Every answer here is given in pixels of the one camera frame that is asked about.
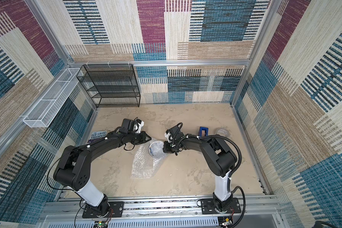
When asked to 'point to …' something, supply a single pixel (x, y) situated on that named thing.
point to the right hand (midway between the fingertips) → (165, 151)
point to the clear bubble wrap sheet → (145, 166)
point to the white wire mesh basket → (47, 109)
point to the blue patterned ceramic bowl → (156, 149)
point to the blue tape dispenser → (203, 131)
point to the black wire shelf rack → (110, 84)
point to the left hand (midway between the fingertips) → (152, 138)
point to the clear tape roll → (223, 132)
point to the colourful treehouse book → (98, 134)
